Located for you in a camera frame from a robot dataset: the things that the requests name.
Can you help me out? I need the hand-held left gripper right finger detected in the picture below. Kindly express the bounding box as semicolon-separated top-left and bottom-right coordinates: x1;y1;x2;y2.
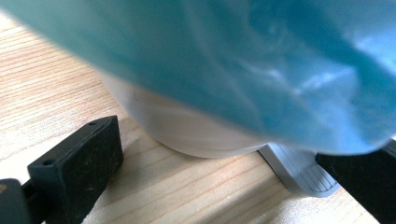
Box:
315;139;396;224

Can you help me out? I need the blue plastic trash bag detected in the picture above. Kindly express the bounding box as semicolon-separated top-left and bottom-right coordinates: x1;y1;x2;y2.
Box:
0;0;396;156

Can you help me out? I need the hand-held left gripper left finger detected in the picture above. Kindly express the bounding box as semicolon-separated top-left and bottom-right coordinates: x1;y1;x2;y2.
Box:
26;115;124;224

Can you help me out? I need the white pedal trash bin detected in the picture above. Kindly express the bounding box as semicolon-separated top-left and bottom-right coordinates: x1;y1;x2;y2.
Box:
100;72;341;199

